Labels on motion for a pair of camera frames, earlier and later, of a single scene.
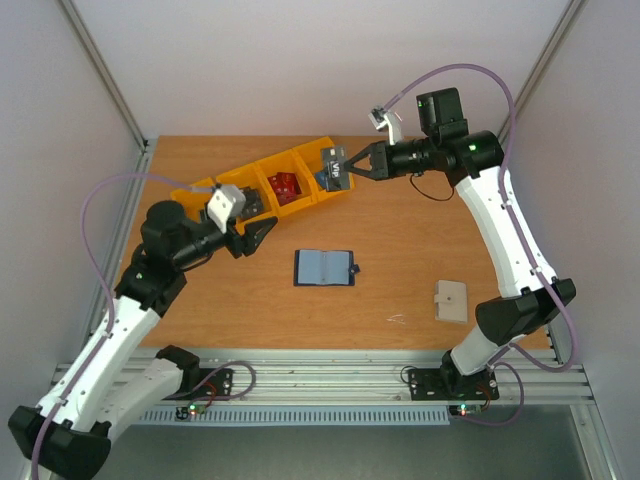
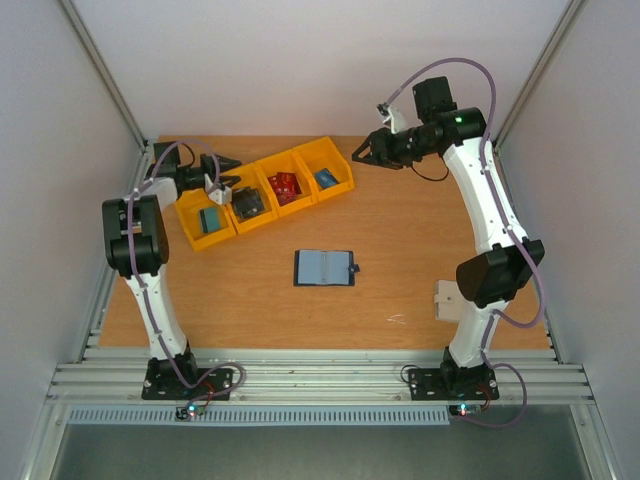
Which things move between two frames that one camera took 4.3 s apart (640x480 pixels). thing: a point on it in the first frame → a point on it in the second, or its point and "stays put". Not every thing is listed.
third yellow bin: [287, 162] stays put
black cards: [253, 202] stays put
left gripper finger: [250, 252] → [230, 180]
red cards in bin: [285, 186] stays put
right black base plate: [448, 384] stays put
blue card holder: [324, 268] stays put
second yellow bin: [259, 202] stays put
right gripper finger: [360, 172] → [385, 164]
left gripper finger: [261, 226] → [226, 163]
